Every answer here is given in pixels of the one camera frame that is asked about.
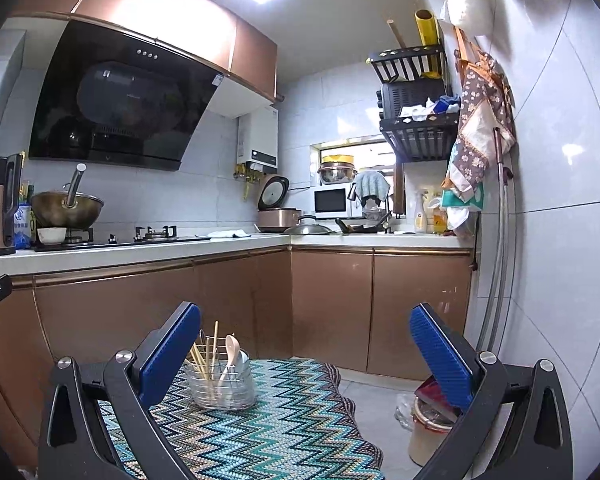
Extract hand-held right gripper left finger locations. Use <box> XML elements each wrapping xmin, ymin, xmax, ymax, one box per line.
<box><xmin>37</xmin><ymin>301</ymin><xmax>203</xmax><ymax>480</ymax></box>

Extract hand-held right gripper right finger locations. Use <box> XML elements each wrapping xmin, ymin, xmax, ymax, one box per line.
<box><xmin>409</xmin><ymin>302</ymin><xmax>573</xmax><ymax>480</ymax></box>

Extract group of bamboo chopsticks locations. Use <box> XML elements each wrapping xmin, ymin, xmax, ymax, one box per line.
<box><xmin>187</xmin><ymin>321</ymin><xmax>222</xmax><ymax>383</ymax></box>

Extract clear wire utensil holder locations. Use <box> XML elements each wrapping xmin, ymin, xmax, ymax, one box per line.
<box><xmin>184</xmin><ymin>321</ymin><xmax>257</xmax><ymax>411</ymax></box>

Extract clear plastic bag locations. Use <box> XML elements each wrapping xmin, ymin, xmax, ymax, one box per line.
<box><xmin>394</xmin><ymin>392</ymin><xmax>417</xmax><ymax>432</ymax></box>

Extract blue white salt bag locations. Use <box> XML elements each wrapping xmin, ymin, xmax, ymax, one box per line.
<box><xmin>12</xmin><ymin>203</ymin><xmax>35</xmax><ymax>250</ymax></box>

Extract white bowl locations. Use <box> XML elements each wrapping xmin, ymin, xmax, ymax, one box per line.
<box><xmin>36</xmin><ymin>227</ymin><xmax>68</xmax><ymax>245</ymax></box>

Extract beige bucket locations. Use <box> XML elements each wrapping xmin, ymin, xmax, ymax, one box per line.
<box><xmin>408</xmin><ymin>396</ymin><xmax>455</xmax><ymax>467</ymax></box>

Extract metal wok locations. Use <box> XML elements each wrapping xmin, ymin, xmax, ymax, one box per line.
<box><xmin>31</xmin><ymin>163</ymin><xmax>105</xmax><ymax>228</ymax></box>

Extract black gas stove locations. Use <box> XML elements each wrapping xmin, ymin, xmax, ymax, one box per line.
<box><xmin>34</xmin><ymin>225</ymin><xmax>208</xmax><ymax>252</ymax></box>

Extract brown lower kitchen cabinets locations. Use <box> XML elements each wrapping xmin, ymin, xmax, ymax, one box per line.
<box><xmin>0</xmin><ymin>245</ymin><xmax>476</xmax><ymax>471</ymax></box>

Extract zigzag woven mat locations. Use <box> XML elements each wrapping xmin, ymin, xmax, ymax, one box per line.
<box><xmin>95</xmin><ymin>356</ymin><xmax>385</xmax><ymax>480</ymax></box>

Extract white spray bottle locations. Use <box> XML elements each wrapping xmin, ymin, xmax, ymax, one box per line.
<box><xmin>414</xmin><ymin>189</ymin><xmax>428</xmax><ymax>233</ymax></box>

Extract black frying pan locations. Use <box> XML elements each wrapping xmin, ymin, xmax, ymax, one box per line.
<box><xmin>335</xmin><ymin>216</ymin><xmax>388</xmax><ymax>235</ymax></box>

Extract teal patterned cloth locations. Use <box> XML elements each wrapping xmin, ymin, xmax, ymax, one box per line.
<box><xmin>439</xmin><ymin>182</ymin><xmax>485</xmax><ymax>211</ymax></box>

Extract brown rice cooker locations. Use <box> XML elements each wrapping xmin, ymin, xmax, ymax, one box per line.
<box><xmin>256</xmin><ymin>175</ymin><xmax>303</xmax><ymax>233</ymax></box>

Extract metal pot lid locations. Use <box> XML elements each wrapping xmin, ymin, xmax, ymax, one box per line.
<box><xmin>283</xmin><ymin>215</ymin><xmax>333</xmax><ymax>236</ymax></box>

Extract blue towel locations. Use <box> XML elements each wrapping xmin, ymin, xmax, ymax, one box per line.
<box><xmin>354</xmin><ymin>171</ymin><xmax>392</xmax><ymax>203</ymax></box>

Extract white microwave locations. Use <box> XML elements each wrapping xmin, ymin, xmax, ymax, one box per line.
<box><xmin>313</xmin><ymin>185</ymin><xmax>358</xmax><ymax>219</ymax></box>

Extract brass gas valves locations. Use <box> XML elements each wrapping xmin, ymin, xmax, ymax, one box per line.
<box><xmin>234</xmin><ymin>162</ymin><xmax>267</xmax><ymax>201</ymax></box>

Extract steel pot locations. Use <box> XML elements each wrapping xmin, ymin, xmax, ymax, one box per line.
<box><xmin>317</xmin><ymin>155</ymin><xmax>357</xmax><ymax>185</ymax></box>

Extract kitchen window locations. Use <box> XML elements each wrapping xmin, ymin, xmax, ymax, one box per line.
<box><xmin>310</xmin><ymin>136</ymin><xmax>406</xmax><ymax>218</ymax></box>

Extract black storage rack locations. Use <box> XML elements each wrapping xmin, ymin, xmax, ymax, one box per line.
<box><xmin>367</xmin><ymin>44</ymin><xmax>463</xmax><ymax>165</ymax></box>

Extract black range hood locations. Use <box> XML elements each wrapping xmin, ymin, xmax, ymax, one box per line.
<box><xmin>28</xmin><ymin>19</ymin><xmax>226</xmax><ymax>172</ymax></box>

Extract white water heater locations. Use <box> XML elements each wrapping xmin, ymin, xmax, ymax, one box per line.
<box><xmin>237</xmin><ymin>105</ymin><xmax>280</xmax><ymax>168</ymax></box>

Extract white and blue rags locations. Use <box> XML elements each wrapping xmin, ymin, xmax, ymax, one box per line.
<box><xmin>397</xmin><ymin>95</ymin><xmax>462</xmax><ymax>123</ymax></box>

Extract brown floral apron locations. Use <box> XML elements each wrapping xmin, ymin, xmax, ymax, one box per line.
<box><xmin>442</xmin><ymin>25</ymin><xmax>517</xmax><ymax>196</ymax></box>

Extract wooden stick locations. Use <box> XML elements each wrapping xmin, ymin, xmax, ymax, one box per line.
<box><xmin>386</xmin><ymin>19</ymin><xmax>408</xmax><ymax>51</ymax></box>

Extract yellow roll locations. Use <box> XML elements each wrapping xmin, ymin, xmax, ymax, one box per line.
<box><xmin>414</xmin><ymin>8</ymin><xmax>443</xmax><ymax>78</ymax></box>

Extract grey wall pipes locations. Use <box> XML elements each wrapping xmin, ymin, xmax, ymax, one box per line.
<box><xmin>472</xmin><ymin>127</ymin><xmax>515</xmax><ymax>356</ymax></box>

